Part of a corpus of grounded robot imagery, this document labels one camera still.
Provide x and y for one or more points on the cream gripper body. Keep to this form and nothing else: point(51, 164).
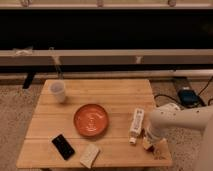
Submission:
point(147, 145)

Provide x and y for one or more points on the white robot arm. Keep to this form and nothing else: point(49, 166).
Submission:
point(170, 115)

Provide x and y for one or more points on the white sponge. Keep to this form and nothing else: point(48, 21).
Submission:
point(89, 155)

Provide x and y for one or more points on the white plastic bottle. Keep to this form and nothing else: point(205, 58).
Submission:
point(136, 125)

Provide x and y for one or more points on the wooden table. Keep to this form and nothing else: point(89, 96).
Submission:
point(119, 97)

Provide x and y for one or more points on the orange round plate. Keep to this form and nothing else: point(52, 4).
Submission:
point(91, 120)

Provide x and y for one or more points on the blue power adapter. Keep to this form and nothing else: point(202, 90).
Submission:
point(188, 97)

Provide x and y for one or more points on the black smartphone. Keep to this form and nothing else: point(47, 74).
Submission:
point(63, 147)

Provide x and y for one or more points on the translucent plastic cup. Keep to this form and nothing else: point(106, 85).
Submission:
point(57, 89)

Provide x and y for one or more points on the grey horizontal rail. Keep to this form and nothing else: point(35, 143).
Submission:
point(105, 57)

